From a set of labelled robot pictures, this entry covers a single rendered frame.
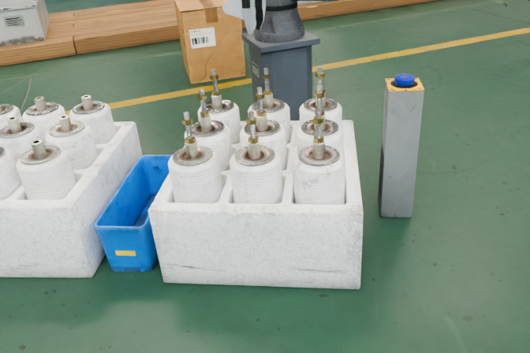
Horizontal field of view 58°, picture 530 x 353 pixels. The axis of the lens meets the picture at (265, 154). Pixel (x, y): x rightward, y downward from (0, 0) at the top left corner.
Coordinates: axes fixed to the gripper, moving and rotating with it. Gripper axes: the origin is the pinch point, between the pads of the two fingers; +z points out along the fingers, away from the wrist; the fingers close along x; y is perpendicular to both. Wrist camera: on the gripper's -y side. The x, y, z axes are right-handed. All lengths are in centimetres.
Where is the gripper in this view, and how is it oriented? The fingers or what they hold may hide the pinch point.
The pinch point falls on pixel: (257, 24)
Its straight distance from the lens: 91.3
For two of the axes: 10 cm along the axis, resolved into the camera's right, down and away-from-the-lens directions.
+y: -9.3, -1.2, 3.5
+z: 0.6, 8.8, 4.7
